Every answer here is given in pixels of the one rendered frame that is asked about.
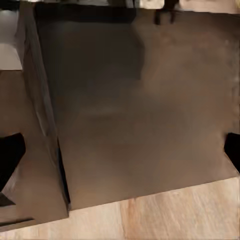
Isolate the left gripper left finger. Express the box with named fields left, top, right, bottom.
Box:
left=0, top=133, right=27, bottom=193

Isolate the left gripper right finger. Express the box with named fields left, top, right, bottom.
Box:
left=224, top=133, right=240, bottom=173

